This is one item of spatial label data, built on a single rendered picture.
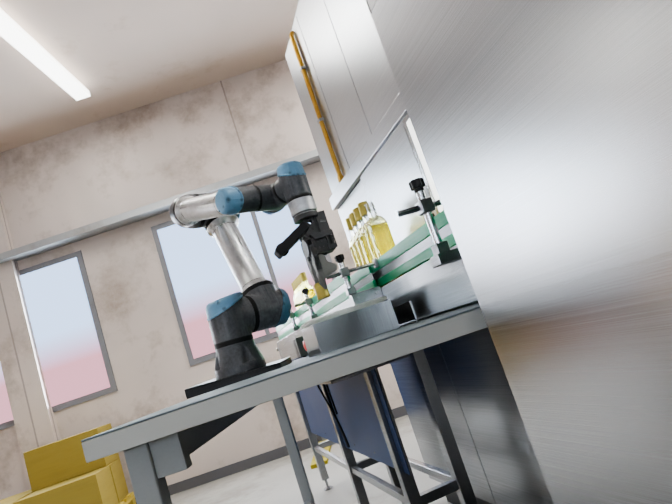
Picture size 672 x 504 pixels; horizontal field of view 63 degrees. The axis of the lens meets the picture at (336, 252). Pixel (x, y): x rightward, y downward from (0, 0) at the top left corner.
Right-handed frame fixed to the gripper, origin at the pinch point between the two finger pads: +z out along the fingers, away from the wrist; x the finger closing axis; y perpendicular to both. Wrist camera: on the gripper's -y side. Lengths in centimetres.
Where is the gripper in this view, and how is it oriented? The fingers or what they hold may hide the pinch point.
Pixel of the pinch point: (320, 286)
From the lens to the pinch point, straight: 149.4
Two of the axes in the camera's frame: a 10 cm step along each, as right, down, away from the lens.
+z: 3.1, 9.4, -1.5
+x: -2.2, 2.2, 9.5
